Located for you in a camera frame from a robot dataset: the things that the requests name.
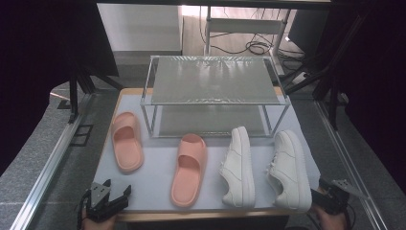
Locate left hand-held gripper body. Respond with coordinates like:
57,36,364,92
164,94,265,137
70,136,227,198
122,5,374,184
84,182,128,223

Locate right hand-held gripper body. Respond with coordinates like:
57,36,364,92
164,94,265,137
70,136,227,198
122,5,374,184
322,179,368,215

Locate white sneaker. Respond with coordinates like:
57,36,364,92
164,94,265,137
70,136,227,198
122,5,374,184
218,126,257,209
266,129,313,213

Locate pink rubber slipper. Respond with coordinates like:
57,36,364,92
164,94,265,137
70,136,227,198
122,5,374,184
169,133,209,208
110,111,145,174

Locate metal frame shoe rack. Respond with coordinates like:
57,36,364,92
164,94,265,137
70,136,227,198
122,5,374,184
140,55,291,139

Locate person's right hand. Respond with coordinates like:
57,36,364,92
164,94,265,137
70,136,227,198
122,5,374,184
314,207,348,230

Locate person's left hand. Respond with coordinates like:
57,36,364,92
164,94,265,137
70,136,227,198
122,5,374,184
80,210,118,230

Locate white table mat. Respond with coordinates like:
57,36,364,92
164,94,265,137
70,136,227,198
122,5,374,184
93,94,321,212

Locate black metal stand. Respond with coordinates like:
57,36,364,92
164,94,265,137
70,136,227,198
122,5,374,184
281,9,368,130

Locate black tripod stand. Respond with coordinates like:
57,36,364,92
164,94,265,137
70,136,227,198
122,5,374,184
65,63,124,124

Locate black curtain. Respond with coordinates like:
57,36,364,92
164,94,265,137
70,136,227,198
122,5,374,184
0,0,120,176
328,0,406,186

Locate white cabinet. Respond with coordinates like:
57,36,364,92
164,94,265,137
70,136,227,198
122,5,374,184
97,3,184,53

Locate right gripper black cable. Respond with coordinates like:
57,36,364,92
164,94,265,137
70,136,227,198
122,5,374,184
345,203,357,230

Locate aluminium rail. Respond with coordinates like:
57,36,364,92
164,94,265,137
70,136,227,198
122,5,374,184
9,92,95,230
314,100,389,230

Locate black floor bracket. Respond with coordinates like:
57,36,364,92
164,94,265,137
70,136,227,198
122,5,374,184
70,124,94,148

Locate black floor cables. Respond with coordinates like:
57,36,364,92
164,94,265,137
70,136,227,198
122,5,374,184
200,6,307,62

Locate white metal desk frame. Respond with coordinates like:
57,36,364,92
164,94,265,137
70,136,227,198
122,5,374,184
204,6,293,76

